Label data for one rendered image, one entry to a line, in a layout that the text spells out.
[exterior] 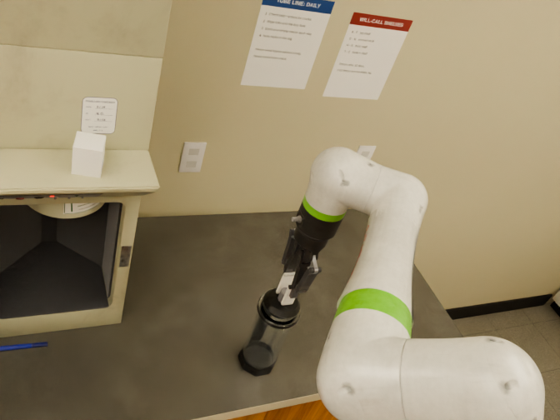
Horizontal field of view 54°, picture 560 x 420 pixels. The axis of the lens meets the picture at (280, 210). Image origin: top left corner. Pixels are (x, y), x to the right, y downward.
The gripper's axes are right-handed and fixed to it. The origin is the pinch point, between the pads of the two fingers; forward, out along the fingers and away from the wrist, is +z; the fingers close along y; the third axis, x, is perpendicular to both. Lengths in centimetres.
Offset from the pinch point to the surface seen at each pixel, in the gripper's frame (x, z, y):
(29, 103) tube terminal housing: -55, -37, -17
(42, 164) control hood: -53, -27, -12
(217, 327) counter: -7.7, 29.6, -11.9
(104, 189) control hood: -43, -27, -5
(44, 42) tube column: -52, -49, -17
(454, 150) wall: 97, 3, -61
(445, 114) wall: 83, -13, -60
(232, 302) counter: -0.9, 29.5, -19.7
